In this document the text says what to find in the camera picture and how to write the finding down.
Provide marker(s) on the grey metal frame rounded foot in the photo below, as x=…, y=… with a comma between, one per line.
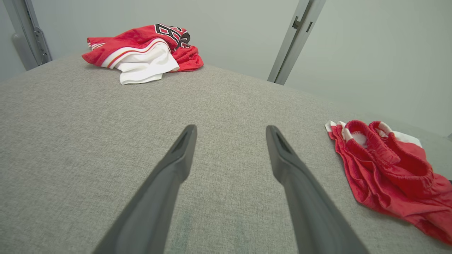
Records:
x=39, y=38

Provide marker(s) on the grey metal double post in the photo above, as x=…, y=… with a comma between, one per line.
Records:
x=293, y=46

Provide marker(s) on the red mesh shorts white trim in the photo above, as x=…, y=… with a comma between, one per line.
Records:
x=388, y=176

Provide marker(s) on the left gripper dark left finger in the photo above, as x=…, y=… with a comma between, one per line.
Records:
x=155, y=204

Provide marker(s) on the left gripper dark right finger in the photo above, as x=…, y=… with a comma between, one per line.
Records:
x=307, y=204

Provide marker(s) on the red Bulls jersey white sleeves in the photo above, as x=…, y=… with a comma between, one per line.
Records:
x=141, y=56

